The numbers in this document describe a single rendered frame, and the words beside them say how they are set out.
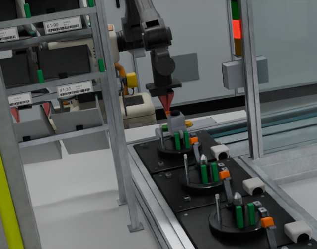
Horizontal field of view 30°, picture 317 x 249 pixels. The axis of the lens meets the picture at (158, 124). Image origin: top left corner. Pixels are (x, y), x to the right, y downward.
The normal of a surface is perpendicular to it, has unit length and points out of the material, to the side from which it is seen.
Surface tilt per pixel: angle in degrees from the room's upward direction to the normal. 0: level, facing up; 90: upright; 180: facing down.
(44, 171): 0
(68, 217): 0
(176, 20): 90
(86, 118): 135
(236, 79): 90
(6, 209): 90
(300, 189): 0
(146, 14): 37
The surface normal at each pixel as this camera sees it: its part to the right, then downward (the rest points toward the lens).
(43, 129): 0.14, 0.90
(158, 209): -0.13, -0.93
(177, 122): 0.22, 0.31
